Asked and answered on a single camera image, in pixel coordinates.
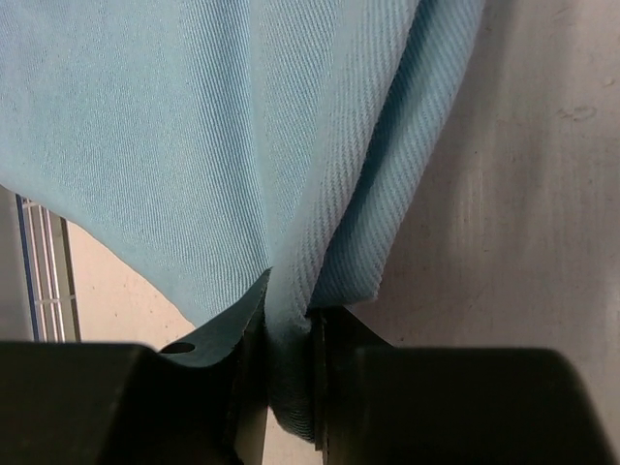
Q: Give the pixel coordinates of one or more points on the aluminium rail frame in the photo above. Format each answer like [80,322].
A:
[49,273]

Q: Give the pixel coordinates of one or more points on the light blue trousers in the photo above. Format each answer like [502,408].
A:
[208,142]

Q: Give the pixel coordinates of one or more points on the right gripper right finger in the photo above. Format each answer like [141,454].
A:
[342,413]

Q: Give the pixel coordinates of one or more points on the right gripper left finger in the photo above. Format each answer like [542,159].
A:
[222,413]

